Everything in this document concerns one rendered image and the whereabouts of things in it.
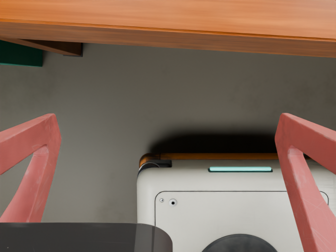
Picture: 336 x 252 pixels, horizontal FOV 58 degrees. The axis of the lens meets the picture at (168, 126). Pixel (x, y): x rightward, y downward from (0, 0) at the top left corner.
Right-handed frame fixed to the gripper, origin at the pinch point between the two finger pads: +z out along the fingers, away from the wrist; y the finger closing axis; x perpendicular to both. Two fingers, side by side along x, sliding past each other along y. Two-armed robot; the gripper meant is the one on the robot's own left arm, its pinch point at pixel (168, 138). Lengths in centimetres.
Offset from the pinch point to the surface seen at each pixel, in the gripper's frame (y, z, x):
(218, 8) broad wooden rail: -5.6, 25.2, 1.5
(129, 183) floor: 15, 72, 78
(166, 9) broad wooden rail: 0.1, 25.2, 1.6
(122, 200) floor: 18, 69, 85
